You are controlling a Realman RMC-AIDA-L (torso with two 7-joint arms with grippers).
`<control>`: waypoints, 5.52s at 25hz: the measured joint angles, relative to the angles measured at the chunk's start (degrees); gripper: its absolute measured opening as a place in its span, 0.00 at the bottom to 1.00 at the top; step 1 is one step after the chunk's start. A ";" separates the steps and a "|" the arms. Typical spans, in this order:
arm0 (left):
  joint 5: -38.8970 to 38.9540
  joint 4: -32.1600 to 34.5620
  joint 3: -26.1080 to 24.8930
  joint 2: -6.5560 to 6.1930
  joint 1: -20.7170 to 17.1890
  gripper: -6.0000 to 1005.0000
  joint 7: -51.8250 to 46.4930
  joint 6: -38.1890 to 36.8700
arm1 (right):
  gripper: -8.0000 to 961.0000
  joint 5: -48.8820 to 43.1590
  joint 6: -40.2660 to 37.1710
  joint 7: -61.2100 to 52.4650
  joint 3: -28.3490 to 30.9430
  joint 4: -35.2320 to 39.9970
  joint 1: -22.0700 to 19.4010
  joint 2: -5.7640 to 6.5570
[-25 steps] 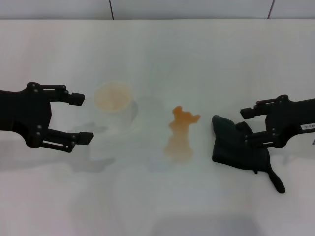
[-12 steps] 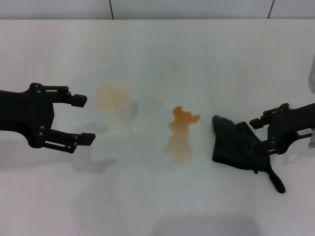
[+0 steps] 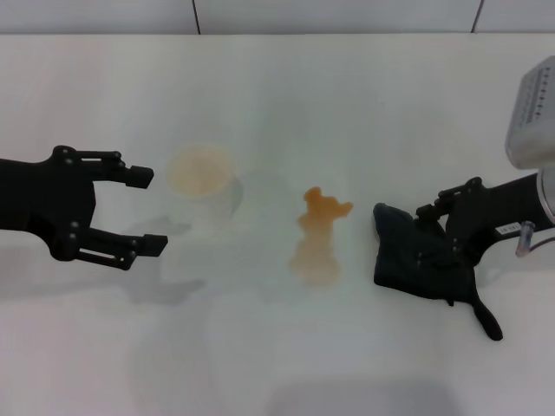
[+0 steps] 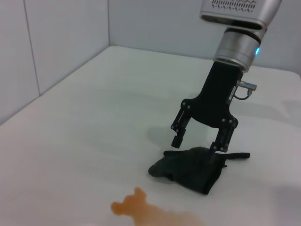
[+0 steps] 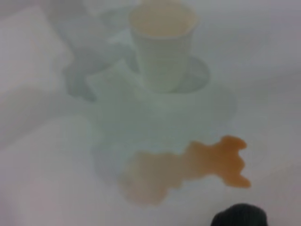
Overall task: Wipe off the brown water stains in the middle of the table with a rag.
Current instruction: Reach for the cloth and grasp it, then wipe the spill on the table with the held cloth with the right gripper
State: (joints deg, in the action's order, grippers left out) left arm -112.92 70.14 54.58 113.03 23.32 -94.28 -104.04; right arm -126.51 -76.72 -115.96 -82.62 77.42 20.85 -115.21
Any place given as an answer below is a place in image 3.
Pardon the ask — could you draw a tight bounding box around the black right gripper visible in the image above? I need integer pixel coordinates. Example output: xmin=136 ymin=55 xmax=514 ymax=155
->
xmin=415 ymin=172 xmax=541 ymax=270

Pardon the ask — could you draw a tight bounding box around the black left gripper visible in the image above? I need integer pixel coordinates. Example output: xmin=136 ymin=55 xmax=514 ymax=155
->
xmin=0 ymin=145 xmax=169 ymax=272

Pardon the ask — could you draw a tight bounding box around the dark blue rag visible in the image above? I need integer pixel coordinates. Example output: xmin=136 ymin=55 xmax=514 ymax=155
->
xmin=372 ymin=202 xmax=505 ymax=342

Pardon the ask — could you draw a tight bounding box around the transparent plastic cup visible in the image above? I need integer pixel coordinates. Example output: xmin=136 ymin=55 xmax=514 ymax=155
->
xmin=166 ymin=144 xmax=245 ymax=231

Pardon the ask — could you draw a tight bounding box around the brown water stain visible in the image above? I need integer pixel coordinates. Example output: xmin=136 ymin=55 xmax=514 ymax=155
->
xmin=289 ymin=186 xmax=355 ymax=289

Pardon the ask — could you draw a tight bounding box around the right arm cable with plug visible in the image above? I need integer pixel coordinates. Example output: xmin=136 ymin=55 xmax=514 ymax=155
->
xmin=514 ymin=219 xmax=555 ymax=257

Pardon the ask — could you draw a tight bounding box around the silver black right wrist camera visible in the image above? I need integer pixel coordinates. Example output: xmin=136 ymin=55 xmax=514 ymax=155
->
xmin=503 ymin=55 xmax=555 ymax=169

